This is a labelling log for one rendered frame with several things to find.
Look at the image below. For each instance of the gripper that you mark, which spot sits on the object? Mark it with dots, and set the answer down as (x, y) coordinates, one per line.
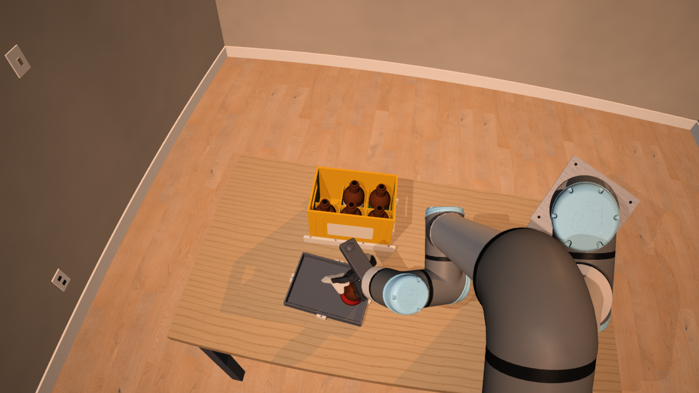
(341, 280)

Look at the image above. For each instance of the yellow bottle crate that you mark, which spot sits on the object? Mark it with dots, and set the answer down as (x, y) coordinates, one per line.
(330, 183)

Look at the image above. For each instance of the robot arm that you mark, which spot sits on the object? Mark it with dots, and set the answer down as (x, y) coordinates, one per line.
(541, 295)

